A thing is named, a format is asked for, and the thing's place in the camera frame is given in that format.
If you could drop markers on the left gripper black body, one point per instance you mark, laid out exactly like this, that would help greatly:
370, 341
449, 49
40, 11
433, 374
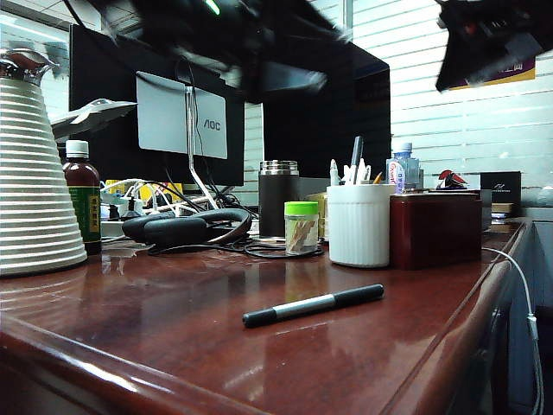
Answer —
233, 47

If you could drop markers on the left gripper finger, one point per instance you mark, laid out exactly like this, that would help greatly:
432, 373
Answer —
311, 21
281, 84

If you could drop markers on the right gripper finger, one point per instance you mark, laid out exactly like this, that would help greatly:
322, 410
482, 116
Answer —
471, 60

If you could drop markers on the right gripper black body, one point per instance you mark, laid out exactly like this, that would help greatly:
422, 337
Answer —
497, 19

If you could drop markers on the silver pen black caps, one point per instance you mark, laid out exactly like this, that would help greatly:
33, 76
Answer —
302, 307

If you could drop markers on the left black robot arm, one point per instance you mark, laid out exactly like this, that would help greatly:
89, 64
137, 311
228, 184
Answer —
173, 17

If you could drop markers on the white pointed pen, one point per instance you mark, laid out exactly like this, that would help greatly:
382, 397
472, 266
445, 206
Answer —
334, 173

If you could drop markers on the white capped pen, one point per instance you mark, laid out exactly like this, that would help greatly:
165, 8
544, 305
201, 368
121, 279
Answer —
366, 170
347, 175

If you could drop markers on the white ribbed pen holder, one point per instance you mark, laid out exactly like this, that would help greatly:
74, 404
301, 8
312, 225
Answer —
360, 229

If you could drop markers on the large black monitor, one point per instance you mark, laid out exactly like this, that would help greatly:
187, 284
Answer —
319, 129

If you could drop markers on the black AOC monitor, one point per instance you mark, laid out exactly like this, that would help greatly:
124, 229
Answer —
168, 112

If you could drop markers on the silver AOC monitor stand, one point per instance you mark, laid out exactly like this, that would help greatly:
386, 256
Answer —
191, 129

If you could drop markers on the black steel thermos cup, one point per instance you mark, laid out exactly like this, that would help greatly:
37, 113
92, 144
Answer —
276, 194

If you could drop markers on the red white figurine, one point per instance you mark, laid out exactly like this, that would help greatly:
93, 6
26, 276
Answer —
451, 179

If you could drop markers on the toothpick jar green lid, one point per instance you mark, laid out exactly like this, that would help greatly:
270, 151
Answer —
301, 208

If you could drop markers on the clear water bottle red label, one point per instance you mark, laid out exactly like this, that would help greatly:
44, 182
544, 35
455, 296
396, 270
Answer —
406, 168

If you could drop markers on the black box white logo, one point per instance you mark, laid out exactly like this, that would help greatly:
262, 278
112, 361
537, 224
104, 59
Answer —
501, 186

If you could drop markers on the yellow tissue pack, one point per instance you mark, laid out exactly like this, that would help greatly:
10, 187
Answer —
322, 207

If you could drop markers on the yellow pencil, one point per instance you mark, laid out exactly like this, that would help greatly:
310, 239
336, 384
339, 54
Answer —
378, 178

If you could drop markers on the grey model airplane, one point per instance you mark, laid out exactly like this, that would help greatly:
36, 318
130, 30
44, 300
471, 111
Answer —
95, 114

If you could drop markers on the grey over-ear headphones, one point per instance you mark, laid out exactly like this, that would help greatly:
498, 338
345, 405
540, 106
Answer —
181, 229

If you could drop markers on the red wooden box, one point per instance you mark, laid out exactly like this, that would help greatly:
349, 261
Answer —
436, 233

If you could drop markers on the white power strip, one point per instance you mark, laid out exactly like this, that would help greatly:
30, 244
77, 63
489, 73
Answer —
125, 214

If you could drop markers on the brown liquid bottle white cap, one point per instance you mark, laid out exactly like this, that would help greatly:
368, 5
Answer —
82, 194

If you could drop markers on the white ribbed thermos jug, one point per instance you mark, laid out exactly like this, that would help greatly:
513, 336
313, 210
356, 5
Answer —
34, 194

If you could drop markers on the purple yellow wall sign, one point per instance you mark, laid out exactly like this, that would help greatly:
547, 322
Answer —
514, 74

